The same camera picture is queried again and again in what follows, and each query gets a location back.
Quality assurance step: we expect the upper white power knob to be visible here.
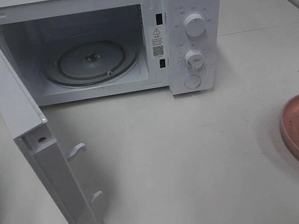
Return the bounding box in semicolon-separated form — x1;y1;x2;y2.
183;12;206;37

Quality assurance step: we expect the white microwave door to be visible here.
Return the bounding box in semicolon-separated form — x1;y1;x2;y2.
0;0;108;224

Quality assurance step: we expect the white microwave oven body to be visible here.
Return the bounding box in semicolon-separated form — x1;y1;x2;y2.
0;0;220;106

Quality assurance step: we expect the white timer knob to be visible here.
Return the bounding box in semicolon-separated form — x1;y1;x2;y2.
184;49;205;70

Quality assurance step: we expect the white warning label sticker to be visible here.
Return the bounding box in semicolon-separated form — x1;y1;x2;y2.
149;26;166;58

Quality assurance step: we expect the glass microwave turntable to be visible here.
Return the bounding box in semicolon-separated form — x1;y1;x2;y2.
43;39;140;87

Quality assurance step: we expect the round white door button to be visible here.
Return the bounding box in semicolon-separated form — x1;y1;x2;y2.
184;75;201;89

